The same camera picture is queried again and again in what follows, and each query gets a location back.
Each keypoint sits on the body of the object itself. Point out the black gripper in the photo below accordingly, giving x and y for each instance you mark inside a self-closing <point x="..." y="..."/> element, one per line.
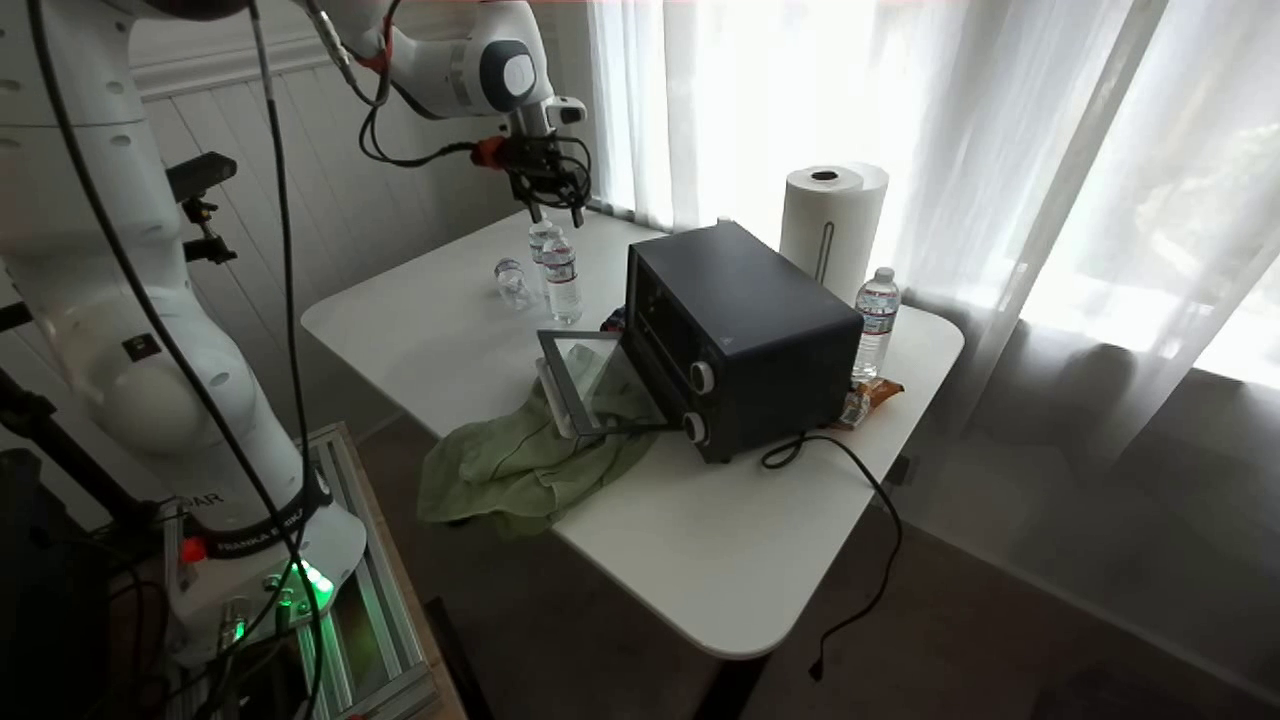
<point x="549" y="169"/>

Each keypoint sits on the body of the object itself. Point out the clear water bottle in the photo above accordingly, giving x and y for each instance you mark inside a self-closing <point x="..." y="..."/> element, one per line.
<point x="511" y="286"/>
<point x="876" y="304"/>
<point x="558" y="264"/>

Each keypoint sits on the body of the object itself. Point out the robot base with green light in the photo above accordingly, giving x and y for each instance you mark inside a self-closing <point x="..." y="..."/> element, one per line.
<point x="273" y="637"/>

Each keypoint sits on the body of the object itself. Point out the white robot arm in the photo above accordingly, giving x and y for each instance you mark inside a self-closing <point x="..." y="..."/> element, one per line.
<point x="92" y="251"/>

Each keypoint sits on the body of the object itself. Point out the lying clear water bottle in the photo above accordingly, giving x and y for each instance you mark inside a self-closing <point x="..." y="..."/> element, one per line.
<point x="511" y="286"/>

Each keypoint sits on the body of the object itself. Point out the glass oven door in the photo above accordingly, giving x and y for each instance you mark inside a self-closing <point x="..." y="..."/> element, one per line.
<point x="572" y="373"/>

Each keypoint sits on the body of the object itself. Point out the black mini oven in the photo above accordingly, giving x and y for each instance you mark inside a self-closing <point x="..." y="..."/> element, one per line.
<point x="738" y="341"/>

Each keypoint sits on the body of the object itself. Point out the white paper towel roll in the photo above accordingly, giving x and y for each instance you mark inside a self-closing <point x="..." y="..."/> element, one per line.
<point x="828" y="223"/>

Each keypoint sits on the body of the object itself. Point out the green cloth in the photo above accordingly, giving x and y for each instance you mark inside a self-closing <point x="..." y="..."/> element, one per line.
<point x="521" y="475"/>

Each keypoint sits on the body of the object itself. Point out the orange snack wrapper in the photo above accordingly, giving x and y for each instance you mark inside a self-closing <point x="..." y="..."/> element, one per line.
<point x="865" y="397"/>

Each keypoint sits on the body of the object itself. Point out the white sheer curtain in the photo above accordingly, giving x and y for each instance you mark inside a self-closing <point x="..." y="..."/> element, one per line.
<point x="1086" y="187"/>

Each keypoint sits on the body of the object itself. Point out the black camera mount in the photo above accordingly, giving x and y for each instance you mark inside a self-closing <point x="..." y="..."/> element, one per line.
<point x="188" y="187"/>

